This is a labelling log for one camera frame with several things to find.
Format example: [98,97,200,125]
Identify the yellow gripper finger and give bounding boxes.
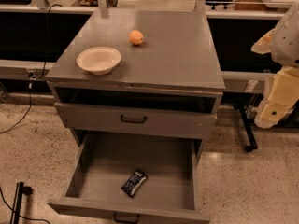
[254,66,299,129]
[251,29,275,54]

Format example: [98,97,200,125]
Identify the dark blue rxbar wrapper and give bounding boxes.
[121,170,148,198]

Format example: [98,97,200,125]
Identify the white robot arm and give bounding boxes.
[251,3,299,128]

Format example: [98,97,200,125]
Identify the closed grey upper drawer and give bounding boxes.
[54,102,217,139]

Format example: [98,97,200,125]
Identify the grey drawer cabinet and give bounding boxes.
[45,8,226,141]

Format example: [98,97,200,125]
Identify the open grey middle drawer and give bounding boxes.
[48,132,210,224]

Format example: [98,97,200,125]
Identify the black table leg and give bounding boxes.
[237,105,258,152]

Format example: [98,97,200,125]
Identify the orange fruit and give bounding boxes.
[129,30,144,46]

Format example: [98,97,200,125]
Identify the white paper bowl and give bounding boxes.
[77,47,121,75]

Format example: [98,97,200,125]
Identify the black floor stand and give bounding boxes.
[0,181,50,224]

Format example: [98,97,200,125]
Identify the grey railing frame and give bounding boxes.
[0,0,298,18]

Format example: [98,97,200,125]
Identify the black power cable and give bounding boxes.
[0,3,64,135]

